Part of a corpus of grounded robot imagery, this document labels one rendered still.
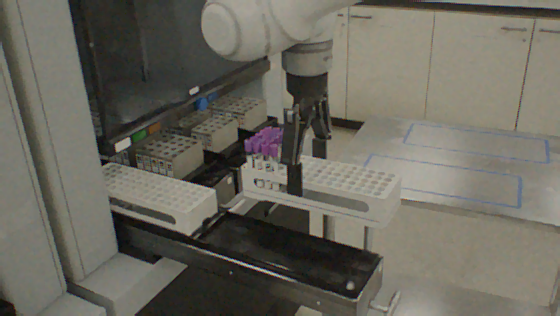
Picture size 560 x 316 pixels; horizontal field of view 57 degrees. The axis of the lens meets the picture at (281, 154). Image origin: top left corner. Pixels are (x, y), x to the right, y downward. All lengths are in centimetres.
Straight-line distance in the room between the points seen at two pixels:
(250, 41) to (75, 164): 45
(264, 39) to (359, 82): 265
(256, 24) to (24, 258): 57
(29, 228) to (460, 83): 260
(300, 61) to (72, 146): 43
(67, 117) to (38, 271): 28
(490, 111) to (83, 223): 253
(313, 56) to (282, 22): 19
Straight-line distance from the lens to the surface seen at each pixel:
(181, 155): 120
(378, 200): 91
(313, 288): 90
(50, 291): 106
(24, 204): 96
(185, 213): 100
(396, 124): 149
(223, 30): 69
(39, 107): 94
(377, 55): 325
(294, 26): 71
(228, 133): 135
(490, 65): 310
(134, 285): 107
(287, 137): 90
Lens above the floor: 139
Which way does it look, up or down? 26 degrees down
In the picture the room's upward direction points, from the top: 2 degrees counter-clockwise
